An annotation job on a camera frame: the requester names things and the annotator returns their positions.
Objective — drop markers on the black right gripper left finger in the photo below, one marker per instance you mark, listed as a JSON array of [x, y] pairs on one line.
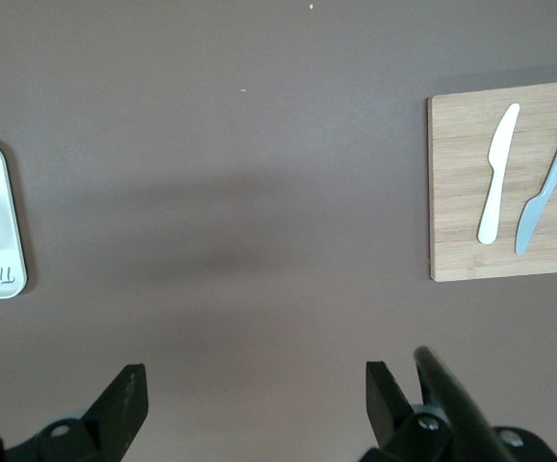
[[114, 414]]

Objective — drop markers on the bamboo cutting board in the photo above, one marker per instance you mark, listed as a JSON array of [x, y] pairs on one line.
[[456, 159]]

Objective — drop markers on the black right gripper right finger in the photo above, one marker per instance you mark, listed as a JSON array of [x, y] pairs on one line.
[[384, 409]]

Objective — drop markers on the white plastic knife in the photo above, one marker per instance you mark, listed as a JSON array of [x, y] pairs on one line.
[[499, 154]]

